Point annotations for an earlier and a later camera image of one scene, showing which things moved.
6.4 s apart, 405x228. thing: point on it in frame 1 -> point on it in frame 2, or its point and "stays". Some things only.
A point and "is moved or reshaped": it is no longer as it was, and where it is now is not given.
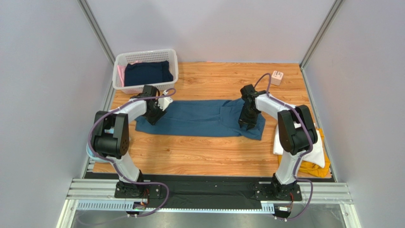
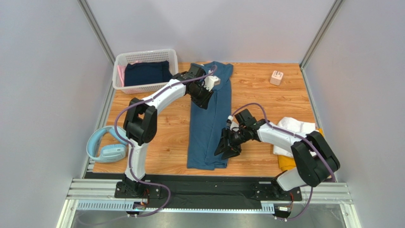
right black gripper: x=247 y=118 -> x=233 y=142
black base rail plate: x=210 y=190 stays
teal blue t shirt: x=211 y=118 is moved or reshaped
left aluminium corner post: x=97 y=31 stays
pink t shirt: x=120 y=70 stays
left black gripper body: x=153 y=116 -> x=200 y=95
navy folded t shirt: x=143 y=72 stays
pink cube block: x=276 y=78 stays
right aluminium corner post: x=317 y=39 stays
